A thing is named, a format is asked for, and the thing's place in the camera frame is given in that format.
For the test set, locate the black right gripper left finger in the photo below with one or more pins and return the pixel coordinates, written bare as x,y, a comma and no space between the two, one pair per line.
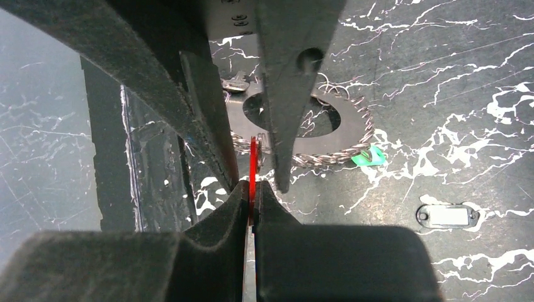
202,263

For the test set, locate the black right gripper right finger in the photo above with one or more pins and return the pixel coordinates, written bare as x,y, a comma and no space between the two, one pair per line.
298,262

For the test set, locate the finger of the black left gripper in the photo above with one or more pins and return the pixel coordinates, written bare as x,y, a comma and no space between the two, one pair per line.
155,53
293,37

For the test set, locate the red key tag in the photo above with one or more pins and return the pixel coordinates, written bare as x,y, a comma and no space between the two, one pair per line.
254,164

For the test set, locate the green headed key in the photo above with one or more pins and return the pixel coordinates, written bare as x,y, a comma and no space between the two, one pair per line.
370,157

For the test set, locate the black key tag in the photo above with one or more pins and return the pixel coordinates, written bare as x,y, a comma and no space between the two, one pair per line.
450,216

